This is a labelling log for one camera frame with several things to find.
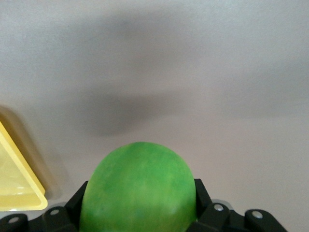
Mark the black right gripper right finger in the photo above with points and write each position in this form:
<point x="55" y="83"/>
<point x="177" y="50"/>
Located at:
<point x="212" y="215"/>

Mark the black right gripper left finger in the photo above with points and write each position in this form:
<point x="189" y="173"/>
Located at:
<point x="72" y="212"/>

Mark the green apple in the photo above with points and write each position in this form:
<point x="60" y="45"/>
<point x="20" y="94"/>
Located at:
<point x="137" y="188"/>

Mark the yellow plastic tray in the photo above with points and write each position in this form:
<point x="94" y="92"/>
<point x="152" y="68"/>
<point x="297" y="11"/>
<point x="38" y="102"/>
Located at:
<point x="14" y="193"/>

